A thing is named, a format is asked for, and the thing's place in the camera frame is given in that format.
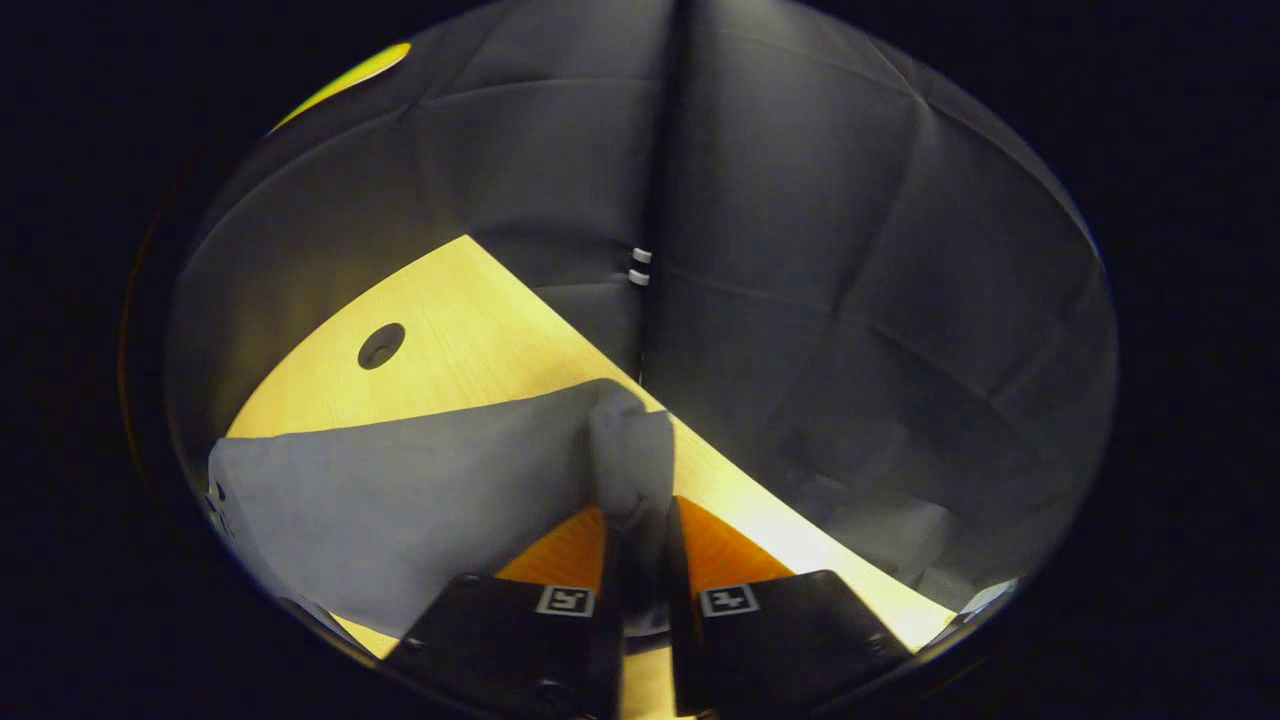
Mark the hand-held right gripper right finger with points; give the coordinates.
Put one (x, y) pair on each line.
(680, 620)

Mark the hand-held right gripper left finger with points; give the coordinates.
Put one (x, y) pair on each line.
(612, 620)

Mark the grey button shirt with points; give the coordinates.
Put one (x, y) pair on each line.
(400, 500)

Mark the black backdrop cloth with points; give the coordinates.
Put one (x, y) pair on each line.
(850, 300)

